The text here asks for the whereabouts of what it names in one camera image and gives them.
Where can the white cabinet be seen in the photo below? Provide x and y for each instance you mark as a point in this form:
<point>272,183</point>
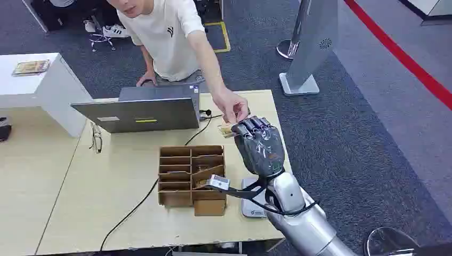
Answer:
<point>53,88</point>

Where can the black device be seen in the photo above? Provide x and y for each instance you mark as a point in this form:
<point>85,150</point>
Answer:
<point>4,130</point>

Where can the silver kiosk stand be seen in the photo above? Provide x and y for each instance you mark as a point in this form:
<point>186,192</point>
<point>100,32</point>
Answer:
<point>314,42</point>

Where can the eyeglasses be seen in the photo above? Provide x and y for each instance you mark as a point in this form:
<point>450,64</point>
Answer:
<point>97,141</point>

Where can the grey laptop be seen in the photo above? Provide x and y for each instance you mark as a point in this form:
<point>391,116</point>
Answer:
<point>148,113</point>

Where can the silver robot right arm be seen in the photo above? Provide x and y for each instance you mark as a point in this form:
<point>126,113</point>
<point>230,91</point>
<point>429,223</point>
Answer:
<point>303,226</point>

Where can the printed card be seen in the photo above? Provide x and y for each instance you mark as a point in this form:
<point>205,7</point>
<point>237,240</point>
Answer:
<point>226,131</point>

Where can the white striped shoe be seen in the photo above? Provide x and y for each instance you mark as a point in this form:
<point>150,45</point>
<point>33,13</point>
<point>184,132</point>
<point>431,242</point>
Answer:
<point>114,32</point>

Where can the card stack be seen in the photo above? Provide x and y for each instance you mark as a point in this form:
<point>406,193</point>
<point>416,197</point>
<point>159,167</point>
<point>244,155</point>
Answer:
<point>31,68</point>

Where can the person's left hand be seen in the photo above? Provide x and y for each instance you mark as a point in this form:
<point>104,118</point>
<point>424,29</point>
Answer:
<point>231,104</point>

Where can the chrome stanchion post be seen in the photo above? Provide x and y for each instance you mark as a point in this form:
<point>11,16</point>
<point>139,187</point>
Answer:
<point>287,47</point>

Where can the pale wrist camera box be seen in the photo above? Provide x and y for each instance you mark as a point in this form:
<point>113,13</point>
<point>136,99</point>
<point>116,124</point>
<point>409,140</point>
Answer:
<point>218,182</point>

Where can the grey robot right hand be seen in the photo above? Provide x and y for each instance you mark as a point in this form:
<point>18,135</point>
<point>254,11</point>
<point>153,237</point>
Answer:
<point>261,148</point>

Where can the pale platform base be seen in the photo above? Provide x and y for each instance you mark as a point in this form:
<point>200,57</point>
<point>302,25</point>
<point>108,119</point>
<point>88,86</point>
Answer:
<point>432,10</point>

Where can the small white shoe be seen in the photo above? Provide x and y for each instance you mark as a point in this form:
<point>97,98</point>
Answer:
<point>89,26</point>

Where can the grey card reader pad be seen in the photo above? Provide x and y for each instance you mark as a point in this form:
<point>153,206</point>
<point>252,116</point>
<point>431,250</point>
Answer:
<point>249,208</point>

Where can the person's right hand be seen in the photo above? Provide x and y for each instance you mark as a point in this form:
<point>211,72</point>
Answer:
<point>147,77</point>

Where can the person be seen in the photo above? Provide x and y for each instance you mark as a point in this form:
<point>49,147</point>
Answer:
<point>166,46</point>

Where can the wooden card box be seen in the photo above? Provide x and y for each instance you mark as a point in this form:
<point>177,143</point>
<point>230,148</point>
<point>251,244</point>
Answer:
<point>176,176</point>

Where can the chrome stool base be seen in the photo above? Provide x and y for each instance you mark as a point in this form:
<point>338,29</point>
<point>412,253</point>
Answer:
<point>100,39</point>

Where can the stored printed cards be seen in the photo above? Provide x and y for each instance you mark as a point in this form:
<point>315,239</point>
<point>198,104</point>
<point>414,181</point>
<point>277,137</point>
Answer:
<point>202,183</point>

